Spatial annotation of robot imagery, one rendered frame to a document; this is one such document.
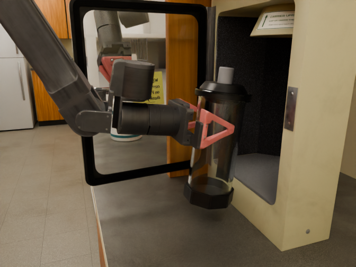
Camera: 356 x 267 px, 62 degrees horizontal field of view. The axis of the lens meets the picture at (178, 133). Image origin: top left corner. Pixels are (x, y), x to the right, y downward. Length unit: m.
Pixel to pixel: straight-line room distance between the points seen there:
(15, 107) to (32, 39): 4.91
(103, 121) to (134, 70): 0.09
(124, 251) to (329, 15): 0.51
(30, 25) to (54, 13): 5.12
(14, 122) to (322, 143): 5.15
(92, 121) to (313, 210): 0.42
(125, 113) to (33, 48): 0.16
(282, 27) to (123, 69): 0.29
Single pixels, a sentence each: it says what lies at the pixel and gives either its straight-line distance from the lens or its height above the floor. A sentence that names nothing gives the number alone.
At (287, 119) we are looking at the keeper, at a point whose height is 1.18.
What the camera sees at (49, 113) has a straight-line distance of 5.50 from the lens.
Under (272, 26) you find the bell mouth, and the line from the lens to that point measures 0.60.
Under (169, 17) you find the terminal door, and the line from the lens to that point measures 0.70.
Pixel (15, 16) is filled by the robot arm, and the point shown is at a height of 1.34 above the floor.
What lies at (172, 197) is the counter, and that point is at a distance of 0.75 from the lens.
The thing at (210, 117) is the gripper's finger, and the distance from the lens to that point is 0.51.
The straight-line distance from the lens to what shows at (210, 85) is 0.55.
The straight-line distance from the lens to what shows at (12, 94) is 5.36.
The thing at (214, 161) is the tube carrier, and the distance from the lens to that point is 0.56.
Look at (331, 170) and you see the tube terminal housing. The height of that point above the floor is 1.09.
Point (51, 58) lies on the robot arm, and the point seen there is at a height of 1.28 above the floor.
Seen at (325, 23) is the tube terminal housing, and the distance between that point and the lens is 0.52.
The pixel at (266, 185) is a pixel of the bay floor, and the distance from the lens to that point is 0.66.
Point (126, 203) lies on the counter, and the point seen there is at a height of 0.94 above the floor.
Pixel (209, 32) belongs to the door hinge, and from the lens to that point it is 0.76.
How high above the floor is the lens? 1.30
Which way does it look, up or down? 16 degrees down
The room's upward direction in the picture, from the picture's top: straight up
